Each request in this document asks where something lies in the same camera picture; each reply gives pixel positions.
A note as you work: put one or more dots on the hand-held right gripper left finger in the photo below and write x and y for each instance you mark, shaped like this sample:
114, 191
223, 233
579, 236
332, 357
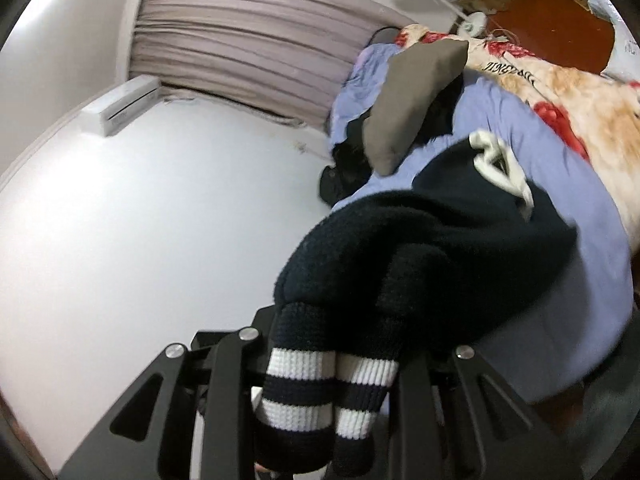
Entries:
225, 385

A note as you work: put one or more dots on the navy and cream varsity jacket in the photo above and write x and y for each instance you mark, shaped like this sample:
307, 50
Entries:
400, 240

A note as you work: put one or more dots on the white plastic bag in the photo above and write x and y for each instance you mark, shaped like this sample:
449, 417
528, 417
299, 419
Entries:
620, 35

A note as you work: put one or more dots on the lavender bed sheet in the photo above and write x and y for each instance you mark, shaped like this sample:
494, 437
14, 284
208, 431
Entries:
550, 170

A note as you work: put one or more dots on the beige floral blanket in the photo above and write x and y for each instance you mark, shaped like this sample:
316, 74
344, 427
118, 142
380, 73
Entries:
590, 100

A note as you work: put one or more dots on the grey pillow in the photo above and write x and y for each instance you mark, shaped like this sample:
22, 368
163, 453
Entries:
410, 95

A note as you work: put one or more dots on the white air conditioner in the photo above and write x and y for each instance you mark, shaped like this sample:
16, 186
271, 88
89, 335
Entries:
120, 105

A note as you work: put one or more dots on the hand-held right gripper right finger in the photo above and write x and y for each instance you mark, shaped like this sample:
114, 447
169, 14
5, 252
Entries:
415, 410

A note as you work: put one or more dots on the black cloth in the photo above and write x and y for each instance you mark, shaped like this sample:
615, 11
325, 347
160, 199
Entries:
345, 175

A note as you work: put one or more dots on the mauve pleated curtain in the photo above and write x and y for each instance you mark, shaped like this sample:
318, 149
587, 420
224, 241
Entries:
240, 40

